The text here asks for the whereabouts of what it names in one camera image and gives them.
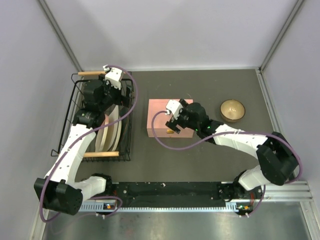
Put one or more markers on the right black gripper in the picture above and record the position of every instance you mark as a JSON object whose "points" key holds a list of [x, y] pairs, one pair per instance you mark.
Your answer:
{"points": [[173, 123]]}

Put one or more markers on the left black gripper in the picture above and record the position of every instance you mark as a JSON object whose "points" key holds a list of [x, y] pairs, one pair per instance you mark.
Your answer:
{"points": [[121, 100]]}

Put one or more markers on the pink jewelry box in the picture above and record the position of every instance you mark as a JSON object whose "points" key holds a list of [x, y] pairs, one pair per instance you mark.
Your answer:
{"points": [[160, 128]]}

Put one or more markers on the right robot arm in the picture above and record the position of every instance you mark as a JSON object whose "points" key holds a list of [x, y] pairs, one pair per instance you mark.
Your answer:
{"points": [[276, 158]]}

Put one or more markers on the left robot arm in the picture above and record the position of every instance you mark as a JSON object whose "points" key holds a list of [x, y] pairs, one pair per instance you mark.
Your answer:
{"points": [[59, 191]]}

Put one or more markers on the cream dark rimmed plate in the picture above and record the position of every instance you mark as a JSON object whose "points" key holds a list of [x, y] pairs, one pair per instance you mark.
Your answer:
{"points": [[114, 131]]}

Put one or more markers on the dark teal plate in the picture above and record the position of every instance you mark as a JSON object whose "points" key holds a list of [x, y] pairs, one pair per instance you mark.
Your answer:
{"points": [[124, 124]]}

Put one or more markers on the brown ceramic bowl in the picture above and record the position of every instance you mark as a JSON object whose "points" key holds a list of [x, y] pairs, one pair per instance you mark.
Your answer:
{"points": [[232, 110]]}

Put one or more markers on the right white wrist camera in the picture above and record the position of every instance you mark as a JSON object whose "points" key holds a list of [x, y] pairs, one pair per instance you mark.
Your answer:
{"points": [[173, 107]]}

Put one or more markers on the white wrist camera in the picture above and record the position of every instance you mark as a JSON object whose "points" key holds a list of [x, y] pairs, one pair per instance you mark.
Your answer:
{"points": [[113, 76], [173, 107]]}

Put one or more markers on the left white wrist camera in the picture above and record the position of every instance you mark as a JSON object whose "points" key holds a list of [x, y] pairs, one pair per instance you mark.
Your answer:
{"points": [[113, 76]]}

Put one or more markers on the black wire basket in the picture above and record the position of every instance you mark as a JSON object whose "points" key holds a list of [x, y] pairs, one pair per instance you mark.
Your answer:
{"points": [[76, 103]]}

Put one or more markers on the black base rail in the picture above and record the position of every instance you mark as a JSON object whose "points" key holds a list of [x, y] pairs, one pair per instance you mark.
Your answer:
{"points": [[178, 194]]}

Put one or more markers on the grey slotted cable duct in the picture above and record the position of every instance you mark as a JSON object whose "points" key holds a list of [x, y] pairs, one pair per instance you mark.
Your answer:
{"points": [[109, 206]]}

